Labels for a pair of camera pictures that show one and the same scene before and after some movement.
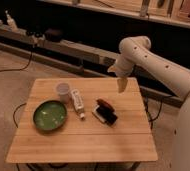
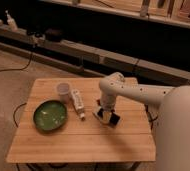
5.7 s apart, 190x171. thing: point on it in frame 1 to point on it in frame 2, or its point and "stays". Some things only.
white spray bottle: [10, 22] stays
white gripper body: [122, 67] to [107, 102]
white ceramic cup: [63, 91] stays
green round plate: [50, 115] stays
